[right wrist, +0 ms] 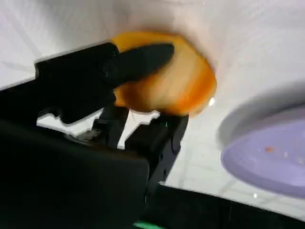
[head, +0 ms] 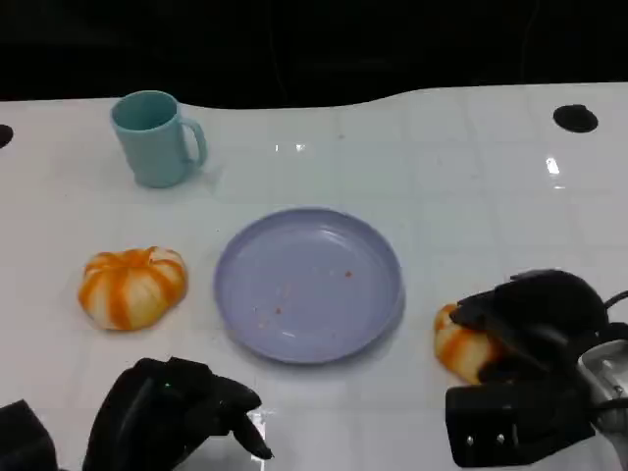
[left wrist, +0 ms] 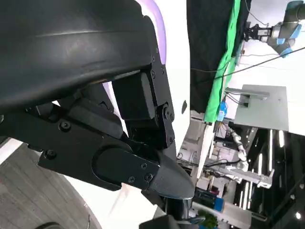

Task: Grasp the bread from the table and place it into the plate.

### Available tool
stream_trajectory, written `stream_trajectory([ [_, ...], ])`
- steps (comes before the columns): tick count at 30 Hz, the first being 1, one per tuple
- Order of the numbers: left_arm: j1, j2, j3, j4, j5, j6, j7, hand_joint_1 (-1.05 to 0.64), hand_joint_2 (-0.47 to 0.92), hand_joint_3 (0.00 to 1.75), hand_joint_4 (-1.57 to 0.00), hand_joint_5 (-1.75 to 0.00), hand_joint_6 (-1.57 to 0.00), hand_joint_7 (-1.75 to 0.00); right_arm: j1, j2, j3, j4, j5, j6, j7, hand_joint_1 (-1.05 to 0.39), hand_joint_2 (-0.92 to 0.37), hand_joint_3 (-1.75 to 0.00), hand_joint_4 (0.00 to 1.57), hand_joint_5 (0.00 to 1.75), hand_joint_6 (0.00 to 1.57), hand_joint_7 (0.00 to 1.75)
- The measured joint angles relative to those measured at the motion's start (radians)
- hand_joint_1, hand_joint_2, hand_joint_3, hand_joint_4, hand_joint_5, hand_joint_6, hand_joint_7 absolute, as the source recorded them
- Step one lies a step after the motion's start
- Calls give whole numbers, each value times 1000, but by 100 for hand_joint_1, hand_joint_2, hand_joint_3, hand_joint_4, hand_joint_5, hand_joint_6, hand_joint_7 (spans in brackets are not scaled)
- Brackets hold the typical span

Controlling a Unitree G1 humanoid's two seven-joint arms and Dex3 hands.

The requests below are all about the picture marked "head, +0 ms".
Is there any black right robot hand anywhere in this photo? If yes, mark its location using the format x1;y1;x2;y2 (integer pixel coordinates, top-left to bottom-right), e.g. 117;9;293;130
449;268;610;387

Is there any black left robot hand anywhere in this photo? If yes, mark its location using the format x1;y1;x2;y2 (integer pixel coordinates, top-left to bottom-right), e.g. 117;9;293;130
81;356;275;471

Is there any orange and white bread roll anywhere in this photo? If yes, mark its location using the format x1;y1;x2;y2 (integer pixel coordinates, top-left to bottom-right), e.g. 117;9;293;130
433;302;507;386
78;246;189;332

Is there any lilac plate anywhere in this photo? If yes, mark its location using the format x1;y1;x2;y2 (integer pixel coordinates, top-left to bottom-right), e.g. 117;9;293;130
213;207;407;366

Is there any pale green mug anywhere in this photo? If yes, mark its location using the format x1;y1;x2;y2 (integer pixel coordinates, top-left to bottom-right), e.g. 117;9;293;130
109;89;208;189

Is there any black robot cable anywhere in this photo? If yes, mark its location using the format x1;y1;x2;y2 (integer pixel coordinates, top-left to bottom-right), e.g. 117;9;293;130
601;288;628;311

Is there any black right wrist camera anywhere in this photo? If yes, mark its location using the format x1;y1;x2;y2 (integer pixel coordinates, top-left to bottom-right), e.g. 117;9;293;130
445;381;598;468

